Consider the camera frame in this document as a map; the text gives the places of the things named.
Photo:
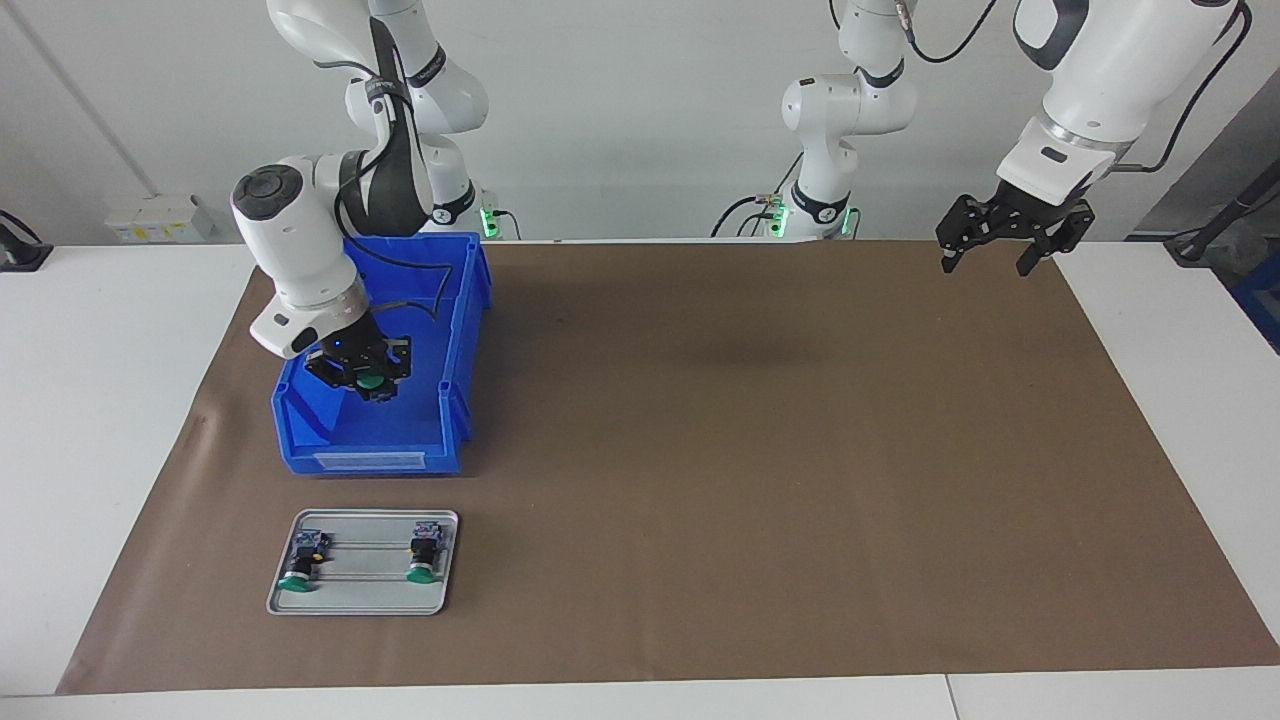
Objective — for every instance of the black table clamp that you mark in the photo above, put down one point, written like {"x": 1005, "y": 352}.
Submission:
{"x": 25, "y": 258}

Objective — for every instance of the blue crate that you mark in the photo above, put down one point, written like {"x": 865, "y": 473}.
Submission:
{"x": 1262, "y": 300}

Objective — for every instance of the green push button switch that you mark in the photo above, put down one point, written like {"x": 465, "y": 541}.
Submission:
{"x": 303, "y": 555}
{"x": 424, "y": 552}
{"x": 370, "y": 381}

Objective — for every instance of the blue plastic storage bin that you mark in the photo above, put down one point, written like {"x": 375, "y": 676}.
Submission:
{"x": 420, "y": 420}

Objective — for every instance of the black stand pole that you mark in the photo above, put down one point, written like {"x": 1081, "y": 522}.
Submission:
{"x": 1195, "y": 245}

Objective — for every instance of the grey metal tray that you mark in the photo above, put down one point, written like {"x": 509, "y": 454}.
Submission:
{"x": 365, "y": 595}

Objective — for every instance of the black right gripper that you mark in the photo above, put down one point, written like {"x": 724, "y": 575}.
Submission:
{"x": 358, "y": 348}

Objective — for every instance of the white connector with green light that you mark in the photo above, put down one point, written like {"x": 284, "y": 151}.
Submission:
{"x": 488, "y": 215}
{"x": 775, "y": 218}

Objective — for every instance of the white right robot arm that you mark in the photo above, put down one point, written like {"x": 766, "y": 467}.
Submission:
{"x": 300, "y": 240}

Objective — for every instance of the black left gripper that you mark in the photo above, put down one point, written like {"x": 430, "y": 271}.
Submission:
{"x": 1030, "y": 218}

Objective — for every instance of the brown paper table mat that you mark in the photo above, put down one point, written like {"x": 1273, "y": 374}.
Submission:
{"x": 750, "y": 480}

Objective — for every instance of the white socket box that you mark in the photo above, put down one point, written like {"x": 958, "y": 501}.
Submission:
{"x": 160, "y": 218}

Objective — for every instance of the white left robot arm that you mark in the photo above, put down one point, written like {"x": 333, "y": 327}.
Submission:
{"x": 1110, "y": 60}

